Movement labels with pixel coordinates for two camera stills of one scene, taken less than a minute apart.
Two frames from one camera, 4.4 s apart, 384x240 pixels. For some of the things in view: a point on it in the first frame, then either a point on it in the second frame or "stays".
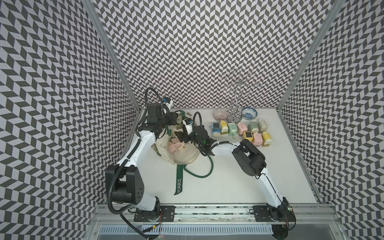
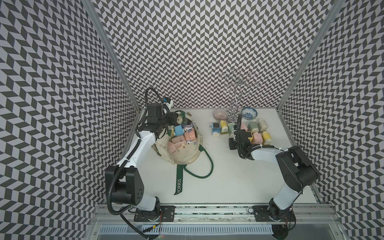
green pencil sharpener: x=253 y=127 stays
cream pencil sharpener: x=262 y=125 stays
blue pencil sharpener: x=216 y=129 stays
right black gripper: x=185 y=136 → x=231 y=143
